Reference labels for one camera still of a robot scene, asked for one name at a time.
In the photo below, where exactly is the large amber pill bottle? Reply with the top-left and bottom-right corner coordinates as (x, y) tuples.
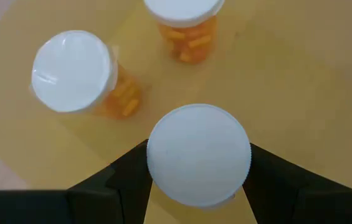
(143, 0), (226, 66)
(146, 103), (253, 209)
(29, 29), (144, 121)

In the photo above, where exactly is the yellow plastic bin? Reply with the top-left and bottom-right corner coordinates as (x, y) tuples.
(0, 0), (352, 224)

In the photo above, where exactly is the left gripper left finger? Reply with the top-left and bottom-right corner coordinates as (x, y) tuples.
(66, 139), (153, 224)

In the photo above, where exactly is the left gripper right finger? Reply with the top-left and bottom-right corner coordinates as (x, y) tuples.
(242, 142), (352, 224)

